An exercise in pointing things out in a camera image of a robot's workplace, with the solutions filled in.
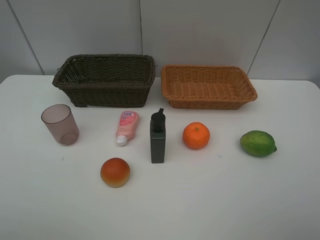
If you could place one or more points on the dark green pump bottle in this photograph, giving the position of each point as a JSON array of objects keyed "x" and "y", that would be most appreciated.
[{"x": 158, "y": 137}]

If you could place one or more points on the pink lotion bottle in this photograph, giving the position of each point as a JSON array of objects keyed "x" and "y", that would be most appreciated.
[{"x": 127, "y": 126}]

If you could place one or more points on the orange tangerine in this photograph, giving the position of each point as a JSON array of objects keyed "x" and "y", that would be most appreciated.
[{"x": 196, "y": 135}]

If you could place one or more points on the brown round bread bun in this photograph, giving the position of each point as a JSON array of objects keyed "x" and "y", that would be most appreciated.
[{"x": 115, "y": 172}]

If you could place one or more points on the green lime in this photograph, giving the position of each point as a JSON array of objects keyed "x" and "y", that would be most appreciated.
[{"x": 258, "y": 143}]

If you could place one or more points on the translucent pink plastic cup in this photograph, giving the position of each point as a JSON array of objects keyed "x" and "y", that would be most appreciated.
[{"x": 60, "y": 122}]

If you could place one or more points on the orange wicker basket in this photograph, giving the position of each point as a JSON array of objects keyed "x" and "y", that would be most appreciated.
[{"x": 206, "y": 87}]

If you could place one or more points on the dark brown wicker basket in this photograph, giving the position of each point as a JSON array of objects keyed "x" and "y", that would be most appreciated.
[{"x": 106, "y": 80}]

